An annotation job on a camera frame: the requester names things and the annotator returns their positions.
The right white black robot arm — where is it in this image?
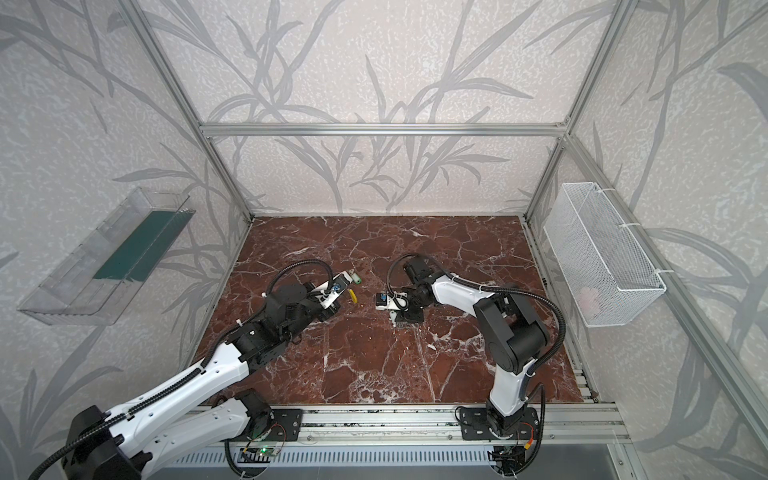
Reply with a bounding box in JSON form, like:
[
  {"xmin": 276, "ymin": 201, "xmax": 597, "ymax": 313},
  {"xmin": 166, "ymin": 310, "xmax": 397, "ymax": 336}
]
[{"xmin": 374, "ymin": 253, "xmax": 566, "ymax": 478}]

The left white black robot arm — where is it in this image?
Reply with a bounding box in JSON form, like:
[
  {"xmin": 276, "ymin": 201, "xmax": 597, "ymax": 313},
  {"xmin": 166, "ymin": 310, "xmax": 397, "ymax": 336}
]
[{"xmin": 29, "ymin": 260, "xmax": 358, "ymax": 479}]

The pink object in basket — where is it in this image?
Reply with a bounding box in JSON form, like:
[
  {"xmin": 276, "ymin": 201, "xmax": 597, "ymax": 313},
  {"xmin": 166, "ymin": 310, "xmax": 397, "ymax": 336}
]
[{"xmin": 576, "ymin": 287, "xmax": 602, "ymax": 321}]

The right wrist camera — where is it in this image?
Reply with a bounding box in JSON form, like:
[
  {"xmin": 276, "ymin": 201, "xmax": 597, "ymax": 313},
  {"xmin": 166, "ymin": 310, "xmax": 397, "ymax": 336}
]
[{"xmin": 374, "ymin": 292, "xmax": 408, "ymax": 311}]

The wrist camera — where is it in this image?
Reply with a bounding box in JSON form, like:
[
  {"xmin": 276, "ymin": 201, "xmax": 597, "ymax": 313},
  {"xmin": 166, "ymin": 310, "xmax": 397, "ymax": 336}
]
[
  {"xmin": 317, "ymin": 271, "xmax": 353, "ymax": 309},
  {"xmin": 374, "ymin": 292, "xmax": 408, "ymax": 311}
]

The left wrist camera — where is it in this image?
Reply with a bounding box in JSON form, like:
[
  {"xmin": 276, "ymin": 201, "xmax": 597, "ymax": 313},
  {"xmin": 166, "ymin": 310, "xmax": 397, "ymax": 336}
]
[{"xmin": 317, "ymin": 271, "xmax": 353, "ymax": 309}]

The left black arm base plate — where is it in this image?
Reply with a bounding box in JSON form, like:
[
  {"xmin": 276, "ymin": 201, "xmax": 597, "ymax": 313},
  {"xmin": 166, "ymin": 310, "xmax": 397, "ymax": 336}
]
[{"xmin": 240, "ymin": 408, "xmax": 303, "ymax": 443}]

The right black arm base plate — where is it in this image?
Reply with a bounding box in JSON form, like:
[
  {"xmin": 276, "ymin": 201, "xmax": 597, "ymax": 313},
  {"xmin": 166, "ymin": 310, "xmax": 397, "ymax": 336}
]
[{"xmin": 454, "ymin": 406, "xmax": 540, "ymax": 442}]

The white wire mesh basket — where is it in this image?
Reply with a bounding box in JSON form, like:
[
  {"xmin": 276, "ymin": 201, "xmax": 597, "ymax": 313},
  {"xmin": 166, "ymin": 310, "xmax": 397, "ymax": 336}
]
[{"xmin": 544, "ymin": 182, "xmax": 667, "ymax": 328}]

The clear plastic wall bin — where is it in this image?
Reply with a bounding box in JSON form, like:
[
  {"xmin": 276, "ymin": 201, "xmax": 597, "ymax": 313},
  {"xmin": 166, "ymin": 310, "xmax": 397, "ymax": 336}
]
[{"xmin": 18, "ymin": 187, "xmax": 196, "ymax": 326}]

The aluminium front rail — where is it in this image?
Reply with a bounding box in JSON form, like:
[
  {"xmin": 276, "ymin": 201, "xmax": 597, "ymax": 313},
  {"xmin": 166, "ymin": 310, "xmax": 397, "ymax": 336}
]
[{"xmin": 149, "ymin": 403, "xmax": 631, "ymax": 449}]

